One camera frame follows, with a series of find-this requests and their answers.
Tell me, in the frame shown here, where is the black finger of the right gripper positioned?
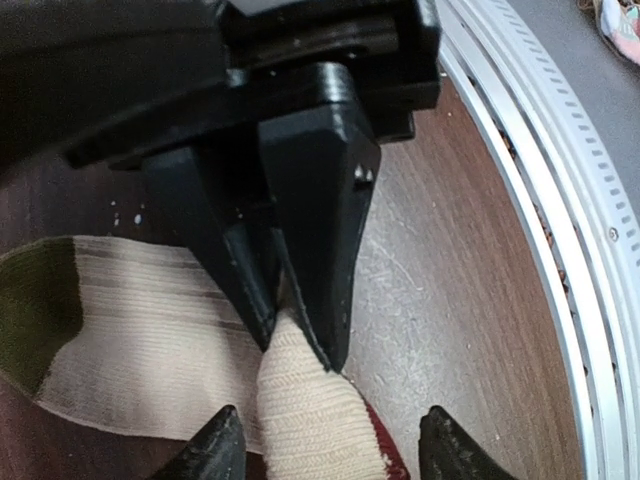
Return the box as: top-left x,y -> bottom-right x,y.
142,146 -> 278,350
257,62 -> 384,374

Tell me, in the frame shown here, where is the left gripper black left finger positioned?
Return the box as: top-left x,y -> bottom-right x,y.
150,405 -> 246,480

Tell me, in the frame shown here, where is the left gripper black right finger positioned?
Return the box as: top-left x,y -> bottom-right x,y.
419,405 -> 515,480

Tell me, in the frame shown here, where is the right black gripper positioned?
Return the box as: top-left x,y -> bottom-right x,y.
1,1 -> 441,170

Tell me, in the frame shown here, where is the striped beige green sock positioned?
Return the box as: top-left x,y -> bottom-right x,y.
1,236 -> 409,479

